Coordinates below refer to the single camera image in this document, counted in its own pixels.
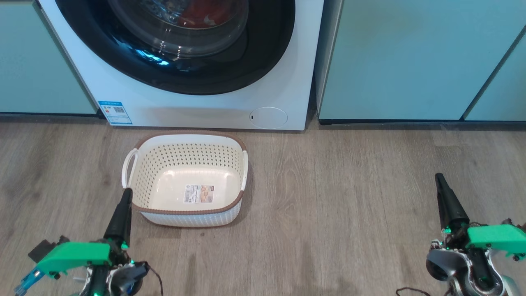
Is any wide teal cabinet grey side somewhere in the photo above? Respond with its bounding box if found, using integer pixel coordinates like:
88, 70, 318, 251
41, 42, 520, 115
314, 0, 526, 125

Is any basket product label sticker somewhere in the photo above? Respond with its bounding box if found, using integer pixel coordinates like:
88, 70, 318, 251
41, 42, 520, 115
183, 184, 215, 204

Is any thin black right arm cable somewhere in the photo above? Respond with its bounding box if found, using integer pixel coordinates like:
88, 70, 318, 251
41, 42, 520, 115
396, 288, 452, 296

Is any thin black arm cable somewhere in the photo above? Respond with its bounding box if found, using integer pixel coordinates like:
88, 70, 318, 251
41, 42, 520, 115
146, 265, 164, 296
396, 288, 452, 296

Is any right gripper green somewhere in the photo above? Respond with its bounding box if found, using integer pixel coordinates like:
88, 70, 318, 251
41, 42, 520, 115
435, 173, 526, 262

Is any white front-load washing machine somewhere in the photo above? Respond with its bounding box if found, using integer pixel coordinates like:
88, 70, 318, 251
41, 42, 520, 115
38, 0, 325, 131

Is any round washing machine door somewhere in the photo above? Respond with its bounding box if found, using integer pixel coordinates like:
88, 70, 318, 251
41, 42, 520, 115
55, 0, 296, 96

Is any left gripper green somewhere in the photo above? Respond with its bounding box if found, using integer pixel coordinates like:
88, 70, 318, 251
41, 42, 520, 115
37, 188, 134, 278

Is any white perforated basket brown rim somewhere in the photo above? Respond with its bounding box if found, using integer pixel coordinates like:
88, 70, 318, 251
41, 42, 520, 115
122, 130, 249, 228

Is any blue energy label sticker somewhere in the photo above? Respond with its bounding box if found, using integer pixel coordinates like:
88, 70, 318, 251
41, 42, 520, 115
98, 101, 133, 125

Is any blue left camera connector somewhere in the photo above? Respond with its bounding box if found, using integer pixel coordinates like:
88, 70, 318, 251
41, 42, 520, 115
14, 267, 46, 296

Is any stainless steel washing machine drum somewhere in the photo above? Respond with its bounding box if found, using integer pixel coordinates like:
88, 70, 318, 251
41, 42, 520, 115
109, 0, 249, 58

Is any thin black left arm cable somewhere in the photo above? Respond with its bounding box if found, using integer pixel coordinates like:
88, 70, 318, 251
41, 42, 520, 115
146, 265, 164, 296

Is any round white filter cover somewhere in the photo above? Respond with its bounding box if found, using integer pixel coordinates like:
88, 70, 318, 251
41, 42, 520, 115
249, 106, 288, 129

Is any red garment with white print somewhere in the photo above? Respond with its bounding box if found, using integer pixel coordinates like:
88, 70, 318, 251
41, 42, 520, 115
177, 0, 243, 28

